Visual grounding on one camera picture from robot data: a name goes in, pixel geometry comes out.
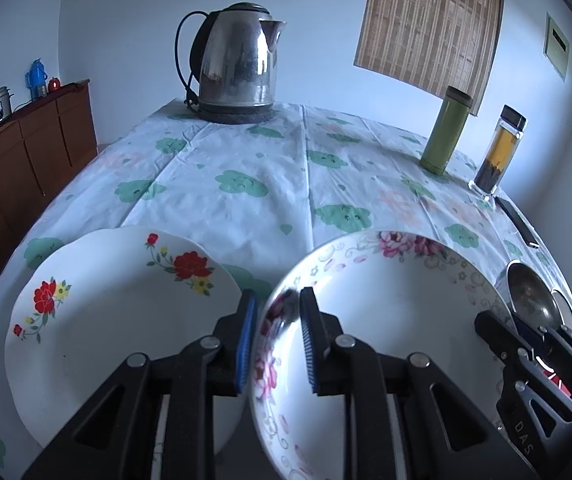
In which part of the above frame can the green thermos bottle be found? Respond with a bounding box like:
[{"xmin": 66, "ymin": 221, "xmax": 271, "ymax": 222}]
[{"xmin": 419, "ymin": 86, "xmax": 473, "ymax": 176}]

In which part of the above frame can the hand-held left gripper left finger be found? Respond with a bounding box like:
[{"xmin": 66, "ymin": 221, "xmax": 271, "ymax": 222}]
[{"xmin": 21, "ymin": 289, "xmax": 259, "ymax": 480}]

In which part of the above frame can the black kettle base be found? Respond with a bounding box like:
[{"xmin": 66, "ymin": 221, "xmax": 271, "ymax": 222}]
[{"xmin": 184, "ymin": 97, "xmax": 275, "ymax": 125}]

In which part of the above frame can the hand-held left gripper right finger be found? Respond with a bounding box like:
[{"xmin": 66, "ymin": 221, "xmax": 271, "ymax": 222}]
[{"xmin": 298, "ymin": 286, "xmax": 539, "ymax": 480}]

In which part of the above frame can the green cloud print tablecloth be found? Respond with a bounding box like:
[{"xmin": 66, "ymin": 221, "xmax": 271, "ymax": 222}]
[{"xmin": 0, "ymin": 97, "xmax": 572, "ymax": 480}]

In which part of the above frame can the red flower white plate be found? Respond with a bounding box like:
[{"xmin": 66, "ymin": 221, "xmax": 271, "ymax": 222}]
[{"xmin": 5, "ymin": 225, "xmax": 247, "ymax": 461}]

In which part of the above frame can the brown wooden cabinet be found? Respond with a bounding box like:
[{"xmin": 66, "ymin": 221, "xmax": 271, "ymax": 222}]
[{"xmin": 0, "ymin": 79, "xmax": 99, "ymax": 281}]

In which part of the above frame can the pink floral white bowl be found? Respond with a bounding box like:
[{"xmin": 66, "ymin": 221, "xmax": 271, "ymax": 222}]
[{"xmin": 250, "ymin": 230, "xmax": 517, "ymax": 480}]

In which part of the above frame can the bamboo window blind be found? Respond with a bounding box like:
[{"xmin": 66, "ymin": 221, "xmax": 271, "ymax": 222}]
[{"xmin": 353, "ymin": 0, "xmax": 507, "ymax": 117}]

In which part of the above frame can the wall electrical panel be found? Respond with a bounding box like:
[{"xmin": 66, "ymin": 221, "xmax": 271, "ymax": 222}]
[{"xmin": 543, "ymin": 11, "xmax": 571, "ymax": 81}]

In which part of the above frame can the glass tea bottle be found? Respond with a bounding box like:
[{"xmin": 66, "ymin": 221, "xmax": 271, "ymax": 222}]
[{"xmin": 467, "ymin": 105, "xmax": 528, "ymax": 196}]

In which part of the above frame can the blue water bottle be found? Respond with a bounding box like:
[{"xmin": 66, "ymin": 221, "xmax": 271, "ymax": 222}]
[{"xmin": 25, "ymin": 58, "xmax": 48, "ymax": 99}]

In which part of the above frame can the stainless steel electric kettle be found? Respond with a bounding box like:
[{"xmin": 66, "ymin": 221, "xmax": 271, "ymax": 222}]
[{"xmin": 175, "ymin": 2, "xmax": 287, "ymax": 108}]

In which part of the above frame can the black smartphone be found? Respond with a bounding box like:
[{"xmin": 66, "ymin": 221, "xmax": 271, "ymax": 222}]
[{"xmin": 495, "ymin": 196, "xmax": 542, "ymax": 250}]

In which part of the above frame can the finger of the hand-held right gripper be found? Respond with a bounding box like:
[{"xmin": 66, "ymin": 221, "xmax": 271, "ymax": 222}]
[
  {"xmin": 510, "ymin": 310, "xmax": 572, "ymax": 402},
  {"xmin": 474, "ymin": 310, "xmax": 572, "ymax": 458}
]

